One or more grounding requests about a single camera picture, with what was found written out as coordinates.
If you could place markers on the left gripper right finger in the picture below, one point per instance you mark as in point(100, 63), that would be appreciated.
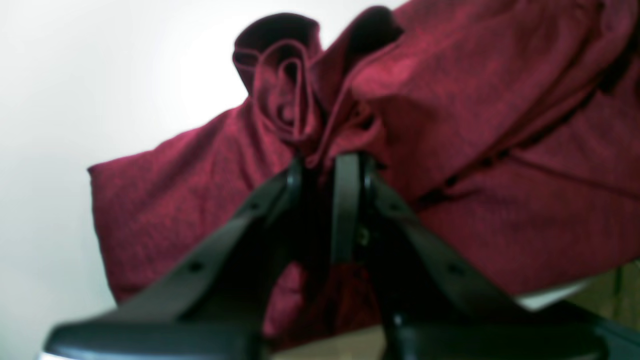
point(434, 305)

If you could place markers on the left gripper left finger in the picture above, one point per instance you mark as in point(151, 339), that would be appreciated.
point(212, 305)

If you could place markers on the dark red t-shirt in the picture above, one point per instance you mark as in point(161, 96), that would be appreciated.
point(511, 127)

